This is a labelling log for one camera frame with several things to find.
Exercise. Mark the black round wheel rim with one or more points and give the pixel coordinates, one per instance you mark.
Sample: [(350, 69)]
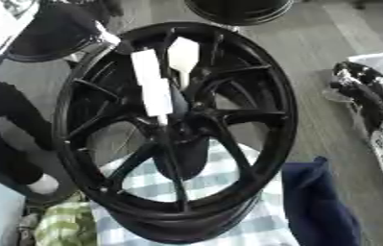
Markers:
[(239, 11)]

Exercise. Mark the dark blue fabric bundle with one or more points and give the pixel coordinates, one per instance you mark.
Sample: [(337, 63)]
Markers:
[(317, 205)]

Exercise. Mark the black round tyre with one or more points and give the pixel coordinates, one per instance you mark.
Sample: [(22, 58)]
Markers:
[(54, 32)]

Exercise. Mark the black spoked wheel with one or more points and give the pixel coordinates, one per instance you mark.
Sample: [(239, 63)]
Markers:
[(259, 96)]

